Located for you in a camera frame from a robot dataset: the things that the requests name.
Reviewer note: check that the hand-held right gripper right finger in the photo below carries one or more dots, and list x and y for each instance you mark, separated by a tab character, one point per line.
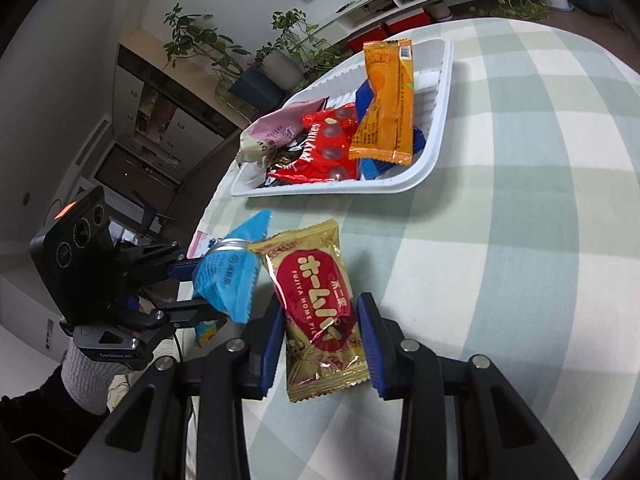
370	347

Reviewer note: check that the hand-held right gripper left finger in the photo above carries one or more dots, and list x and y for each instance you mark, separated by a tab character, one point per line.
272	345

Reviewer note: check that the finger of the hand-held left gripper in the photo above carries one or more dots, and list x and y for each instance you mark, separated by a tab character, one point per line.
190	312
182	269

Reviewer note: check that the light blue snack packet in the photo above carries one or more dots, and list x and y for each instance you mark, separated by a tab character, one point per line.
225	280

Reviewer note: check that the gold and red snack packet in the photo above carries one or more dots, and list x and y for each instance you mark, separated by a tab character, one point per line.
315	300

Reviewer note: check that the black snack packet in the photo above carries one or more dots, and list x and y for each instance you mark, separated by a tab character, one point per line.
289	159

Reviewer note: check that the red chocolate snack packet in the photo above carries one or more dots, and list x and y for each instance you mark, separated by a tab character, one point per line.
320	156

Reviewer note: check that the pale pink snack packet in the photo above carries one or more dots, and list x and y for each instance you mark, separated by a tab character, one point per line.
285	122

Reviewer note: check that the dark blue snack packet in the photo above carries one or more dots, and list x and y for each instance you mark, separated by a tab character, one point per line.
376	168

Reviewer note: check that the white plastic tray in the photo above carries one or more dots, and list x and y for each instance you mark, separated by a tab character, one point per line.
435	125

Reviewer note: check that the orange snack packet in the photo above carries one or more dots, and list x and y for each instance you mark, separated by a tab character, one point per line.
385	110

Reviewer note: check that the person's left forearm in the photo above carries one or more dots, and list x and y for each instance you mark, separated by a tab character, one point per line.
92	377

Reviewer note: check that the small multicoloured snack packet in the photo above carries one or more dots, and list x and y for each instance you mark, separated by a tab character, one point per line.
205	332

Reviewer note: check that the dark dining chair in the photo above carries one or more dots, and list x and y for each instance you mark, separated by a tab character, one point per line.
152	206

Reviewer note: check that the brown entrance door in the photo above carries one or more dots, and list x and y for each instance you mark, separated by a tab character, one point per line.
135	167

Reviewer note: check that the green checkered tablecloth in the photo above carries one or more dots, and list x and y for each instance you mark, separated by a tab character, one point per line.
500	220

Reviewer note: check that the tall plant in blue pot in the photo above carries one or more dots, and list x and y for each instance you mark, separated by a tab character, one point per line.
255	87

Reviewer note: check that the plant in white ribbed pot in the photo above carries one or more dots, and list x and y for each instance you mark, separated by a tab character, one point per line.
282	71

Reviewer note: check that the trailing pothos plant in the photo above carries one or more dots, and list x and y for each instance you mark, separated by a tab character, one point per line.
310	55

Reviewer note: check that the red storage box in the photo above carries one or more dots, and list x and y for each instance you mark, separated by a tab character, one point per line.
407	22

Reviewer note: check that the small grey pot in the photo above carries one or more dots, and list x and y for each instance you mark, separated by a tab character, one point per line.
441	10

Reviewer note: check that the white wall cabinets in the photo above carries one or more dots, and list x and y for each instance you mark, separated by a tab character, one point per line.
182	130

